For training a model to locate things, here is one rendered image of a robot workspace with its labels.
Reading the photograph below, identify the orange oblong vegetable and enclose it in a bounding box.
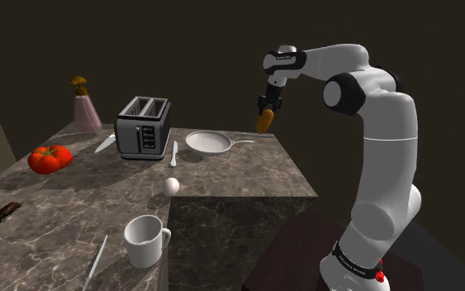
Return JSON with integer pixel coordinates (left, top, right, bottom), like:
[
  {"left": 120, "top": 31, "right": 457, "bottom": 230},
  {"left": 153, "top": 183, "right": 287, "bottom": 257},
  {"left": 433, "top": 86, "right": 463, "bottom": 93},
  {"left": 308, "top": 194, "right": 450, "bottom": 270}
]
[{"left": 255, "top": 108, "right": 275, "bottom": 135}]

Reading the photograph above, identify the white frying pan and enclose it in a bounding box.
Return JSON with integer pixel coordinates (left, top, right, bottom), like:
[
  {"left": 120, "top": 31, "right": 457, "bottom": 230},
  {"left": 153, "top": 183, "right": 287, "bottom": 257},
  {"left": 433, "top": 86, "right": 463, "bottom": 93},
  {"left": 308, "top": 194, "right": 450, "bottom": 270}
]
[{"left": 184, "top": 130, "right": 256, "bottom": 157}]

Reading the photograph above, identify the white butter knife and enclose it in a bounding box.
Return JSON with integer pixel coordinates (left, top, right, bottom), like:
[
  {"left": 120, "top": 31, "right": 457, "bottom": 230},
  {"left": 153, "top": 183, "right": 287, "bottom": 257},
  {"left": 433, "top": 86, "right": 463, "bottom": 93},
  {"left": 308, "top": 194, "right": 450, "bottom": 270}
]
[{"left": 168, "top": 140, "right": 179, "bottom": 169}]

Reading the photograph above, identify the white egg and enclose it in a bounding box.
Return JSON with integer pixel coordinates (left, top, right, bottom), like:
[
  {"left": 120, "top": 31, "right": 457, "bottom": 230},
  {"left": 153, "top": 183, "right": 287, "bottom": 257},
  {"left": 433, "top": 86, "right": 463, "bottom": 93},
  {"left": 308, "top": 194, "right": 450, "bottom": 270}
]
[{"left": 162, "top": 177, "right": 181, "bottom": 198}]

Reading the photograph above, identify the black and silver toaster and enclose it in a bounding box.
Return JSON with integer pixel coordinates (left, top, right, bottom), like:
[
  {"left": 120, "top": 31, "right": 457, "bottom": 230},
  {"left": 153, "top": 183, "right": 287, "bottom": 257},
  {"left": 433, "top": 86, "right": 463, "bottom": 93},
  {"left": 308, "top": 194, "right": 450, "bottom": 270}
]
[{"left": 114, "top": 95, "right": 173, "bottom": 162}]

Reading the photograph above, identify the dark red robot stand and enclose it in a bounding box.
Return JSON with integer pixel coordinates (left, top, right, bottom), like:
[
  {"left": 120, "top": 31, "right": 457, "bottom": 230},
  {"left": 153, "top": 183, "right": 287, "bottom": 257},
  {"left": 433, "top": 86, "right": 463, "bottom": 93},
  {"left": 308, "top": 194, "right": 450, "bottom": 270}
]
[{"left": 241, "top": 211, "right": 427, "bottom": 291}]

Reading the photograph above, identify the white blade kitchen knife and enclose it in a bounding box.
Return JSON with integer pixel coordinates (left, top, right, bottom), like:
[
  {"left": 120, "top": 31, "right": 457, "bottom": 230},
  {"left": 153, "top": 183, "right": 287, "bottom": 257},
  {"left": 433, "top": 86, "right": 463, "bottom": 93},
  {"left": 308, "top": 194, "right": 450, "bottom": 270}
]
[{"left": 94, "top": 132, "right": 117, "bottom": 155}]

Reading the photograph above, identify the pink soap dispenser brown pump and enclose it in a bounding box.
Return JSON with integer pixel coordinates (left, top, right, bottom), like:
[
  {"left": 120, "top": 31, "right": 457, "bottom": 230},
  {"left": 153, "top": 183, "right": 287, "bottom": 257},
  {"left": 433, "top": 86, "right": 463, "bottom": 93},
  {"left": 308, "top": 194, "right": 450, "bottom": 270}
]
[{"left": 69, "top": 75, "right": 103, "bottom": 136}]

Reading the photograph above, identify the white mug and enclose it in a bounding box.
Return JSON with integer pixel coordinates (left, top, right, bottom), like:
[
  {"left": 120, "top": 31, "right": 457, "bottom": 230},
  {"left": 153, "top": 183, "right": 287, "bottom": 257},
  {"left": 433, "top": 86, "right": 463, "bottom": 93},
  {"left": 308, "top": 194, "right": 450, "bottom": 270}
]
[{"left": 123, "top": 214, "right": 173, "bottom": 270}]

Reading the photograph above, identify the red tomato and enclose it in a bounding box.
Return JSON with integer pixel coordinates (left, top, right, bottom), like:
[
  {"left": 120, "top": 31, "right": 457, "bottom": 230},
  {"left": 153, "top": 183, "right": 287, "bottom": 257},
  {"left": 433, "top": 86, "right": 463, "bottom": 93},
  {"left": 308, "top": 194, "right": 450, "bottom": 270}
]
[{"left": 27, "top": 144, "right": 74, "bottom": 176}]

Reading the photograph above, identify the slim silver knife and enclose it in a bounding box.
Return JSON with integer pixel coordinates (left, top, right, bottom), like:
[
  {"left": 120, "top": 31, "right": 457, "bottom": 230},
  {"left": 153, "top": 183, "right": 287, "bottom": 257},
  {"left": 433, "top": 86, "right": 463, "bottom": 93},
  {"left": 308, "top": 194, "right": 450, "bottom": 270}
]
[{"left": 80, "top": 234, "right": 110, "bottom": 291}]

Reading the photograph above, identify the dark brown oblong thing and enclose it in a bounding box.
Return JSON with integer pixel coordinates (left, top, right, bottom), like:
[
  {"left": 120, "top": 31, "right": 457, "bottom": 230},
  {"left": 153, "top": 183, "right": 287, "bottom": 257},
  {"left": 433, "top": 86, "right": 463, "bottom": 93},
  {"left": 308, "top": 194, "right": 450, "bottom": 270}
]
[{"left": 0, "top": 201, "right": 23, "bottom": 225}]

